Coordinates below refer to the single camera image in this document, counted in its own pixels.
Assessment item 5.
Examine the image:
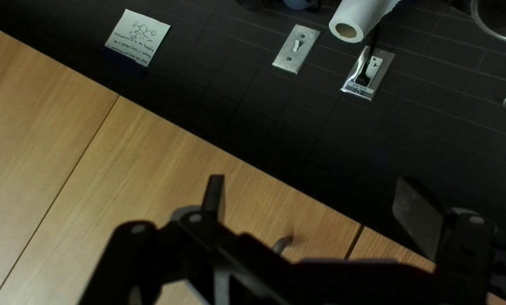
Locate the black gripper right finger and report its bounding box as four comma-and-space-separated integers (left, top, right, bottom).
392, 177, 495, 305

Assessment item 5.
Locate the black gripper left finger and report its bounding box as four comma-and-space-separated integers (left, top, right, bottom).
76, 172, 276, 305

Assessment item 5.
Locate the middle wooden cabinet door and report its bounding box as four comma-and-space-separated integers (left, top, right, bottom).
0, 97, 360, 305

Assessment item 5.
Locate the stainless steel sink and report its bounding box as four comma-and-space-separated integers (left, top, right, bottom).
470, 0, 506, 42

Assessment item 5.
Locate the white paper towel roll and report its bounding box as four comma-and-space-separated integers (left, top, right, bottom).
329, 0, 400, 43

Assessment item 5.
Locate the silver left cabinet handle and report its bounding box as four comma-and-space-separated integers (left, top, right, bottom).
271, 235, 293, 253

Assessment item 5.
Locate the white paper wall note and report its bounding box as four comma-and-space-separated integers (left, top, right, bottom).
105, 8, 171, 65

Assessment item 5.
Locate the wall light switch plate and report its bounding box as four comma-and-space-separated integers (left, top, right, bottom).
271, 23, 319, 74

